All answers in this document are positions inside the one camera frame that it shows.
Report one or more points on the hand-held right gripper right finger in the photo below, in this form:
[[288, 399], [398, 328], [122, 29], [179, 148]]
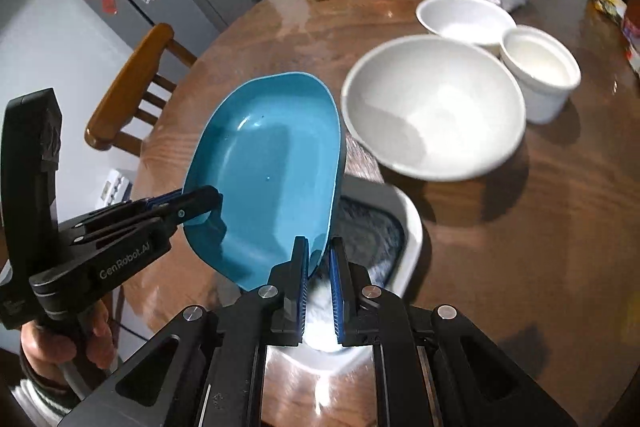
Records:
[[336, 289]]

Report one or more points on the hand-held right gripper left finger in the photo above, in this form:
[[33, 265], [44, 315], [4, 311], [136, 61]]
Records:
[[301, 279]]

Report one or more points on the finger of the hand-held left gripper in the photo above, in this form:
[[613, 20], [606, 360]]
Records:
[[200, 202], [162, 202]]

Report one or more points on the blue oval plate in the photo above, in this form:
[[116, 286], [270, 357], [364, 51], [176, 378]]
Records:
[[270, 157]]

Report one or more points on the white rectangular patterned plate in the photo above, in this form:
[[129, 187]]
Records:
[[402, 227]]

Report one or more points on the medium white bowl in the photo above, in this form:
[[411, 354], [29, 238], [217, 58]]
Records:
[[465, 24]]

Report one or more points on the small deep white bowl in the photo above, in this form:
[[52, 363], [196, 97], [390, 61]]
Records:
[[537, 67]]

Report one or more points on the person's left forearm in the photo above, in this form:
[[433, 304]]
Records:
[[35, 399]]

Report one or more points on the person's left hand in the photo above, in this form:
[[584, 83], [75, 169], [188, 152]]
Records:
[[102, 337]]

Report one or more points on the white printed box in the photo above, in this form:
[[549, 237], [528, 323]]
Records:
[[116, 187]]

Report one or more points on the wooden chair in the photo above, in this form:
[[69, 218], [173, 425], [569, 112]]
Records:
[[125, 92]]

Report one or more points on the red paper sticker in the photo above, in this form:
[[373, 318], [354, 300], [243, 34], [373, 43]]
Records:
[[109, 4]]

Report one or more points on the yellow snack packet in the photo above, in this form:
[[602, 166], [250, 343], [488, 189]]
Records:
[[605, 2]]

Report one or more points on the red sauce bottle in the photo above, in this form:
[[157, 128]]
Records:
[[631, 22]]

